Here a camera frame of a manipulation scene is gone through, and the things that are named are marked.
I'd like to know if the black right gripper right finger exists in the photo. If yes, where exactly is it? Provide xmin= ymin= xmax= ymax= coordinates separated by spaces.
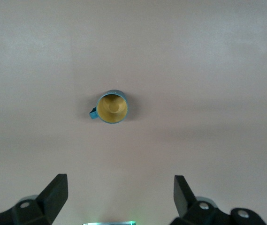
xmin=170 ymin=174 xmax=267 ymax=225

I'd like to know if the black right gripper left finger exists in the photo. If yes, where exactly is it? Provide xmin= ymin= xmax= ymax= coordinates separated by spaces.
xmin=0 ymin=173 xmax=69 ymax=225

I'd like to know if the teal cup yellow inside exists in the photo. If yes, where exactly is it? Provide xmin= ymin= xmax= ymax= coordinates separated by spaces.
xmin=88 ymin=89 xmax=129 ymax=124

